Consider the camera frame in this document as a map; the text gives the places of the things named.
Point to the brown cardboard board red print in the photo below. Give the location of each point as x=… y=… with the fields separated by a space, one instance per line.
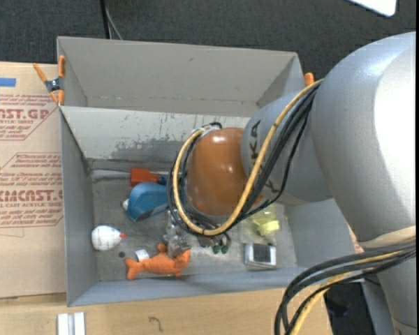
x=28 y=173

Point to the pale yellow clear cup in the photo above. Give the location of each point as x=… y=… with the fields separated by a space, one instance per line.
x=265 y=222

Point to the orange toy fish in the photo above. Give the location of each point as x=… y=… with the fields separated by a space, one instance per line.
x=153 y=264

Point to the small white tape roll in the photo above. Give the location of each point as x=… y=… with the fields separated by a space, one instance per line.
x=142 y=255

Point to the white toy chicken red beak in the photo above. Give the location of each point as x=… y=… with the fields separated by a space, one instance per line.
x=104 y=238

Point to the grey metal bin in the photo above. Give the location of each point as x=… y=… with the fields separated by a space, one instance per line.
x=153 y=79

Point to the blue tape dispenser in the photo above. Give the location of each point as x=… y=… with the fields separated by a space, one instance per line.
x=147 y=198

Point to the red flat block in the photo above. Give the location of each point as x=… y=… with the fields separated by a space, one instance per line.
x=143 y=176

